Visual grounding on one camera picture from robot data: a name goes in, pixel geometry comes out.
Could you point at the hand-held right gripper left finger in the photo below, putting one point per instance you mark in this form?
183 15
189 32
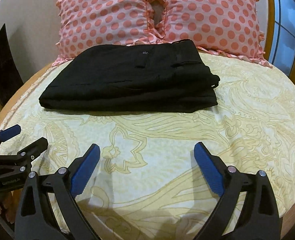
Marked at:
85 172

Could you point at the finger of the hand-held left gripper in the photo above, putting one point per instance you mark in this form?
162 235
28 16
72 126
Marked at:
37 146
10 132

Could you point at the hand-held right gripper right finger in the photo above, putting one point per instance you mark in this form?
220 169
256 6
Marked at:
210 170

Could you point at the black pants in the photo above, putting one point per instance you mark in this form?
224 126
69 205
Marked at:
127 85

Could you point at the yellow patterned bed sheet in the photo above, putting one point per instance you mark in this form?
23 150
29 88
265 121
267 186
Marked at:
162 155

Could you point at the dark bedside cabinet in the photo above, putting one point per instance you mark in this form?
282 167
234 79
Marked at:
5 65

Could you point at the pink polka dot pillow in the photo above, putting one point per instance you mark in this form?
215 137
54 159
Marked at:
100 17
212 12

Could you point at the window with wooden frame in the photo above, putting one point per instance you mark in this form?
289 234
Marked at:
285 12

